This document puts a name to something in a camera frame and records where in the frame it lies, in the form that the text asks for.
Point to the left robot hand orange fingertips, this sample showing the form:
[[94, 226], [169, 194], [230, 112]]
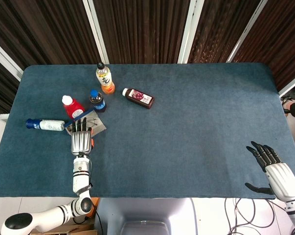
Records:
[[81, 143]]

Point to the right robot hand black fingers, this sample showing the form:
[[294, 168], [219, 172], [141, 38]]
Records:
[[283, 180]]

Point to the blue-edged grey box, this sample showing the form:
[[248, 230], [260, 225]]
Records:
[[99, 128]]

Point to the thin-framed eyeglasses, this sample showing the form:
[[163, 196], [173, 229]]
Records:
[[93, 121]]

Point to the white bottle blue cap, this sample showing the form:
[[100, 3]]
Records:
[[49, 124]]

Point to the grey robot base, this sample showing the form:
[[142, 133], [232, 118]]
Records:
[[144, 213]]

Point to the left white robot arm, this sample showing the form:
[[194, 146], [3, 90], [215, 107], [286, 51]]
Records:
[[80, 178]]

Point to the red bottle white cap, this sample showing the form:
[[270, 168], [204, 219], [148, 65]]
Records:
[[74, 107]]

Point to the dark soda bottle blue cap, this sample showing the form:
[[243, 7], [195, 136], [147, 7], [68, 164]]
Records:
[[97, 101]]

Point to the orange device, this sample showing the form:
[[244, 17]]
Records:
[[96, 204]]

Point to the yellow orange drink bottle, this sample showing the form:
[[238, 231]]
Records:
[[105, 79]]

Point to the dark purple juice bottle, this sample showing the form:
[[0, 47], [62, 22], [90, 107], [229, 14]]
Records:
[[140, 98]]

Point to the cardboard box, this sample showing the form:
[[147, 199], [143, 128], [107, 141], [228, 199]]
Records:
[[69, 230]]

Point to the blue table cloth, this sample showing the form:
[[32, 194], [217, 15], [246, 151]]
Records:
[[186, 134]]

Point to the white partition post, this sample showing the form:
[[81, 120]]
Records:
[[4, 58], [96, 31], [291, 85], [190, 31], [246, 31]]

